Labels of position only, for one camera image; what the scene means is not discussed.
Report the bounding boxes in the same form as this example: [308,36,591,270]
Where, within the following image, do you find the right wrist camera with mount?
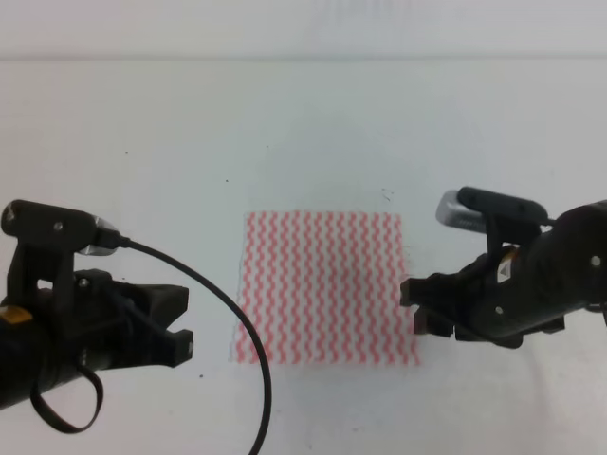
[435,187,555,254]

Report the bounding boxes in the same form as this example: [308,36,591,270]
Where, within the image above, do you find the black left camera cable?
[28,227,273,455]

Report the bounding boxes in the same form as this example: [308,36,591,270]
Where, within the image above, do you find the pink white wavy towel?
[237,210,421,367]

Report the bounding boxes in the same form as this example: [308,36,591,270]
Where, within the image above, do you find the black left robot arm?
[1,269,193,408]

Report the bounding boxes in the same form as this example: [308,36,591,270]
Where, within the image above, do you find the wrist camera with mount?
[435,187,555,254]
[1,200,121,301]

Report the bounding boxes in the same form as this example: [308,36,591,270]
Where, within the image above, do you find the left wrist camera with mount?
[1,200,121,301]

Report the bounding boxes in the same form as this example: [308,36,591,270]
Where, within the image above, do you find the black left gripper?
[28,270,193,379]

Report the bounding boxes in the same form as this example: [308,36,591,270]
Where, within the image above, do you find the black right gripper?
[399,236,567,349]

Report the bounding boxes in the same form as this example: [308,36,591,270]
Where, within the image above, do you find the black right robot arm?
[400,201,606,349]

